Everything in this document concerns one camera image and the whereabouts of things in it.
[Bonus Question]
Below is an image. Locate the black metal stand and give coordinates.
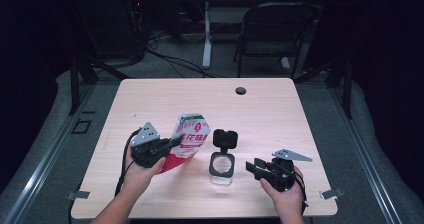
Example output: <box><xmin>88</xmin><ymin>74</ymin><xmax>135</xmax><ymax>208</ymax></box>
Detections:
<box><xmin>293</xmin><ymin>55</ymin><xmax>354</xmax><ymax>120</ymax></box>
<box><xmin>68</xmin><ymin>55</ymin><xmax>129</xmax><ymax>116</ymax></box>

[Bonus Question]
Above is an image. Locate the person's left hand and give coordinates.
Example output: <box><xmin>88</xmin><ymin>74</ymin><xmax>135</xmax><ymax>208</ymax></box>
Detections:
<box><xmin>121</xmin><ymin>148</ymin><xmax>167</xmax><ymax>193</ymax></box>

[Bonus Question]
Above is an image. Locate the grey tape piece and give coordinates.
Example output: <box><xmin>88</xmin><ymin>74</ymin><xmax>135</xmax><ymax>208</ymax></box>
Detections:
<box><xmin>319</xmin><ymin>188</ymin><xmax>344</xmax><ymax>200</ymax></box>
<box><xmin>65</xmin><ymin>190</ymin><xmax>91</xmax><ymax>201</ymax></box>

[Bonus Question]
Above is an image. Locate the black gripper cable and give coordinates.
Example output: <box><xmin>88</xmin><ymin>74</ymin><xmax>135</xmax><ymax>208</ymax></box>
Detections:
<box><xmin>114</xmin><ymin>127</ymin><xmax>143</xmax><ymax>198</ymax></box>
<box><xmin>292</xmin><ymin>170</ymin><xmax>310</xmax><ymax>216</ymax></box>

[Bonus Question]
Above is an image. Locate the glass jar with black lid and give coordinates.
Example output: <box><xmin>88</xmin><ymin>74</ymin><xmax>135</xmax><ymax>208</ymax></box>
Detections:
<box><xmin>208</xmin><ymin>128</ymin><xmax>239</xmax><ymax>186</ymax></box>

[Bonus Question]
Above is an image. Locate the black floor cable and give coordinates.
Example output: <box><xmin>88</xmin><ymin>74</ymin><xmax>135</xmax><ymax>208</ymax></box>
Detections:
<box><xmin>146</xmin><ymin>47</ymin><xmax>223</xmax><ymax>79</ymax></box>

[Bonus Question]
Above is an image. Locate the black computer tower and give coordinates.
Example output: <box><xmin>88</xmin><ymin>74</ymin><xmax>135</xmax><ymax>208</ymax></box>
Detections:
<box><xmin>94</xmin><ymin>0</ymin><xmax>146</xmax><ymax>59</ymax></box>

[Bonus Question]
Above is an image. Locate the black tape square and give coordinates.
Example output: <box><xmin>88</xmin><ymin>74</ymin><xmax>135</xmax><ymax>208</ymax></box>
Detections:
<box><xmin>70</xmin><ymin>118</ymin><xmax>93</xmax><ymax>135</ymax></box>

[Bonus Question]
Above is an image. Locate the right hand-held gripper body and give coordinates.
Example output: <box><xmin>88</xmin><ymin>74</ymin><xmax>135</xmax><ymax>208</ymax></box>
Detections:
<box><xmin>263</xmin><ymin>148</ymin><xmax>314</xmax><ymax>192</ymax></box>

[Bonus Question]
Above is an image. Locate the white floor cable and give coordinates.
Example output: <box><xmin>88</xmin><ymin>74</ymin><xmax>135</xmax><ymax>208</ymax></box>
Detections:
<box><xmin>181</xmin><ymin>32</ymin><xmax>206</xmax><ymax>44</ymax></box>

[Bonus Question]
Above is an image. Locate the person's right hand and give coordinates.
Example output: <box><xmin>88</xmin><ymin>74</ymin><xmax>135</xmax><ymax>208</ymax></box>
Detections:
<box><xmin>259</xmin><ymin>170</ymin><xmax>305</xmax><ymax>213</ymax></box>

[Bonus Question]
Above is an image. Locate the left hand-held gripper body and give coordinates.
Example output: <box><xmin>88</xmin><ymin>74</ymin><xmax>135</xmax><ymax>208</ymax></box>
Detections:
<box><xmin>129</xmin><ymin>122</ymin><xmax>173</xmax><ymax>169</ymax></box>

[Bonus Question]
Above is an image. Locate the black folding chair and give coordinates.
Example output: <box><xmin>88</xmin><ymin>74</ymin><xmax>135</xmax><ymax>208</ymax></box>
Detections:
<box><xmin>233</xmin><ymin>2</ymin><xmax>323</xmax><ymax>80</ymax></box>

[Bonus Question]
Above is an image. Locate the white and red seasoning packet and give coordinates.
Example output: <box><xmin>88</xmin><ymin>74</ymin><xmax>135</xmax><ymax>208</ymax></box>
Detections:
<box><xmin>159</xmin><ymin>112</ymin><xmax>212</xmax><ymax>174</ymax></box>

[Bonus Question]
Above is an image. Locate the white desk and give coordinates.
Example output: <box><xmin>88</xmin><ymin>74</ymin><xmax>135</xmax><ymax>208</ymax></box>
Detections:
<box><xmin>182</xmin><ymin>0</ymin><xmax>331</xmax><ymax>69</ymax></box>

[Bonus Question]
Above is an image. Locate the aluminium floor rail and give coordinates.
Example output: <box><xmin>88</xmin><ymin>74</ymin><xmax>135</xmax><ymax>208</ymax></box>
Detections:
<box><xmin>328</xmin><ymin>83</ymin><xmax>403</xmax><ymax>224</ymax></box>
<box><xmin>3</xmin><ymin>83</ymin><xmax>98</xmax><ymax>224</ymax></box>

